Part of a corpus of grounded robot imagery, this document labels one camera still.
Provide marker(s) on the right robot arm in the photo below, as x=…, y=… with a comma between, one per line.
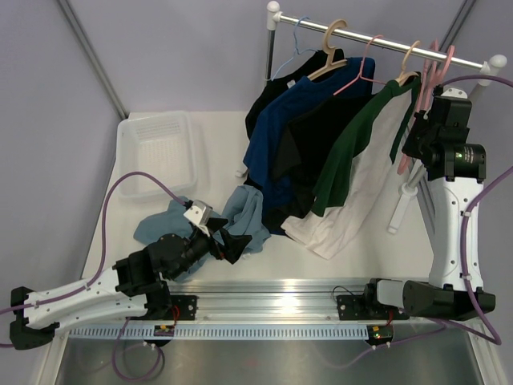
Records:
x=455, y=171

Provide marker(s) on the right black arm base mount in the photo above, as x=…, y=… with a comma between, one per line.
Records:
x=357, y=308

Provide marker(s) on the beige wooden hanger left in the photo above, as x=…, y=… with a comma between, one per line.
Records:
x=330, y=50

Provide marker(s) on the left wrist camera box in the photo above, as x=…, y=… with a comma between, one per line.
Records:
x=197, y=213

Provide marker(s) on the white perforated cable duct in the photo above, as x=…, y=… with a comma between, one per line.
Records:
x=265, y=332

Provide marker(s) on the black t-shirt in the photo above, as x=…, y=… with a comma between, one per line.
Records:
x=304, y=147
x=295, y=91

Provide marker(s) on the pink plastic hanger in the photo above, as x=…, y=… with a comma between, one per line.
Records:
x=432, y=75

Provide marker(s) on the green and white raglan shirt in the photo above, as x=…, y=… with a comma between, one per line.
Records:
x=355, y=170

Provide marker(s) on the black t-shirt back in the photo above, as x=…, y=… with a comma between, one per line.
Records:
x=295, y=91

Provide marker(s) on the light blue wire hanger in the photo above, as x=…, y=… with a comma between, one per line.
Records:
x=296, y=49

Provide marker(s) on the pink wire hanger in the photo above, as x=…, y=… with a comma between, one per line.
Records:
x=360, y=75

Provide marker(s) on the right small circuit board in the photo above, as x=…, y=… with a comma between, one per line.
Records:
x=378, y=335

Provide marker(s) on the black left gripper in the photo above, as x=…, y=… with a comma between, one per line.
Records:
x=234, y=245

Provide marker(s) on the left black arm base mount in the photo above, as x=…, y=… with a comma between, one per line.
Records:
x=175, y=307

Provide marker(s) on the left small circuit board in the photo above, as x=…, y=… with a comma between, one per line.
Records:
x=164, y=331

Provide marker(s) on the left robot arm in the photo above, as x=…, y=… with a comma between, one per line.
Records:
x=136, y=286

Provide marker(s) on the beige wooden hanger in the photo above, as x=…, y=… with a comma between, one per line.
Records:
x=330, y=50
x=406, y=64

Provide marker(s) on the white metal clothes rack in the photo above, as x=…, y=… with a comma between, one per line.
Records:
x=492, y=66

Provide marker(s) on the aluminium rail frame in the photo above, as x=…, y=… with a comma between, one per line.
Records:
x=252, y=302

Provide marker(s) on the white plastic basket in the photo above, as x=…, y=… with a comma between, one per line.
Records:
x=159, y=144

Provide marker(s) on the small circuit board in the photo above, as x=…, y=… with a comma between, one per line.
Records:
x=164, y=331
x=378, y=335

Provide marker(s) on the beige wooden hanger right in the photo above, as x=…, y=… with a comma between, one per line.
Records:
x=406, y=64

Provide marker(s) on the black t-shirt middle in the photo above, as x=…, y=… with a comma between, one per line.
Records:
x=304, y=147

